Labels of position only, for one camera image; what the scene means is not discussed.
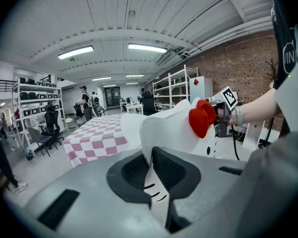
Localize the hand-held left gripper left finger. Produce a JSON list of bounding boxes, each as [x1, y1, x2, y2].
[[21, 149, 170, 238]]

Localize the white desk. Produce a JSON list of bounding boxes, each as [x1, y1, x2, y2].
[[125, 103, 144, 116]]

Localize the white cat backpack red bow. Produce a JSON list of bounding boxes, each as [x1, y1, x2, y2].
[[121, 97, 218, 229]]

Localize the person's grey trousers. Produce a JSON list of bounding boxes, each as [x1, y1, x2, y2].
[[176, 130, 298, 238]]

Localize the person's right forearm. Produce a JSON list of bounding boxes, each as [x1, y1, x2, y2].
[[238, 88, 283, 127]]

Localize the dark glass door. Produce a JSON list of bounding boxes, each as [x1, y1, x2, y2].
[[104, 86, 121, 108]]

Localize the group of black white cases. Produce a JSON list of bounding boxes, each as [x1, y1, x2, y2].
[[17, 77, 61, 117]]

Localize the person's right hand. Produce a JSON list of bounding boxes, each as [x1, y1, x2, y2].
[[216, 107, 237, 126]]

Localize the grey wristband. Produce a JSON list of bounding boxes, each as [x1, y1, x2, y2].
[[234, 105, 245, 127]]

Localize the white stand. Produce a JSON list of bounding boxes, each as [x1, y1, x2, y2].
[[241, 119, 266, 149]]

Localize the empty white shelf rack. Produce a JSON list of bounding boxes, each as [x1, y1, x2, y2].
[[152, 64, 199, 112]]

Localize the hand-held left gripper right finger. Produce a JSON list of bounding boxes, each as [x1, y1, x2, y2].
[[150, 146, 247, 235]]

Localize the grey chair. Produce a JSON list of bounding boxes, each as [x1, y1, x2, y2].
[[26, 126, 53, 158]]

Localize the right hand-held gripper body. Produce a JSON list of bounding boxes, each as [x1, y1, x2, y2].
[[205, 85, 239, 139]]

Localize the pink checkered cloth table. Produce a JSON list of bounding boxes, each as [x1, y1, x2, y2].
[[64, 114, 130, 168]]

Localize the white shelf rack with cases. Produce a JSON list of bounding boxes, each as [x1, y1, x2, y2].
[[11, 77, 67, 157]]

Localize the black floor stand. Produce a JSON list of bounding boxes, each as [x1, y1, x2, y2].
[[257, 117, 275, 150]]

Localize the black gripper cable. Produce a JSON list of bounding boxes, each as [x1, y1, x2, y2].
[[231, 130, 240, 161]]

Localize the dry branch decoration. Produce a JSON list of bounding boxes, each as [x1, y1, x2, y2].
[[265, 58, 279, 89]]

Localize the white cabinet red diamond mark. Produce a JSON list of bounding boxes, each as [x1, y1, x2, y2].
[[189, 75, 214, 104]]

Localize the teal bag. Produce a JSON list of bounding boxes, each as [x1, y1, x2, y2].
[[23, 147, 35, 161]]

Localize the black office chair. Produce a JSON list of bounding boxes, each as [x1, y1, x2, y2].
[[38, 105, 65, 150]]

